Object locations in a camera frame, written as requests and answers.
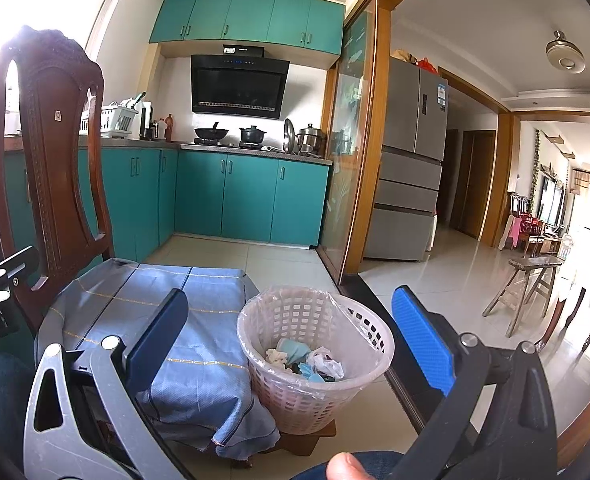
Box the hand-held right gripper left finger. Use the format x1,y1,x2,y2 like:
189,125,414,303
24,288,196,480

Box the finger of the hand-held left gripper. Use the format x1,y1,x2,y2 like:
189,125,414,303
0,246,40,311

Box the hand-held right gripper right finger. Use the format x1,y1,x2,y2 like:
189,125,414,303
390,285,558,480

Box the clear plastic liner bag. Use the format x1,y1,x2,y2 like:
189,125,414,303
236,285,396,386

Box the white mesh plastic wastebasket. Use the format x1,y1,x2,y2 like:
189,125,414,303
236,285,396,436

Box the person's right hand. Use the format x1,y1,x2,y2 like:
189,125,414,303
326,452,371,480

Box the blue striped cloth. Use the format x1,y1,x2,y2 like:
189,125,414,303
34,257,281,463

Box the person's left leg in jeans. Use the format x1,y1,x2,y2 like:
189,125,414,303
0,352,41,461

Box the carved dark wooden chair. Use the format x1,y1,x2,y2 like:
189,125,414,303
0,25,116,333

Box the teal base cabinet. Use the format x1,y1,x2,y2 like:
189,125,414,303
174,150,332,247
0,146,178,281

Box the tall wooden stool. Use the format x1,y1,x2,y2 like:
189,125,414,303
482,255,566,338

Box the small wooden stool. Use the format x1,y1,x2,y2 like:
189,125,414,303
275,417,337,457

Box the red wooden chair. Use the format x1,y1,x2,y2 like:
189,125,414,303
517,212,546,256

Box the brown wooden door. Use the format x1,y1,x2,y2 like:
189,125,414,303
457,130,496,241

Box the silver refrigerator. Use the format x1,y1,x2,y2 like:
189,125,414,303
364,57,448,262

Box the wood framed glass door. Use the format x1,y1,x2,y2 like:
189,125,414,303
320,0,391,283

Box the white dish rack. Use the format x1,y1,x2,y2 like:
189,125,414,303
100,92,146,138

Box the white kitchen appliance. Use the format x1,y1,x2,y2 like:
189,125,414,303
138,101,153,140

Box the black gas cooktop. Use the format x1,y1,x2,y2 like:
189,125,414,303
193,139,268,150

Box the green leaf garland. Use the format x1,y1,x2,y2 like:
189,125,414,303
530,129,543,201

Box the black wok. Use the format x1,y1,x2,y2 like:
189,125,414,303
194,121,229,142

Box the stainless steel pot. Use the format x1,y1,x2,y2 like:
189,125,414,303
296,124,326,157

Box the black range hood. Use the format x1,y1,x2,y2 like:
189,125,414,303
190,45,291,121

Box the round ceiling lamp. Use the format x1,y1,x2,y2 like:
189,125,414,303
546,31,586,73

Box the teal wall cabinets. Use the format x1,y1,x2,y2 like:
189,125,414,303
148,0,346,56

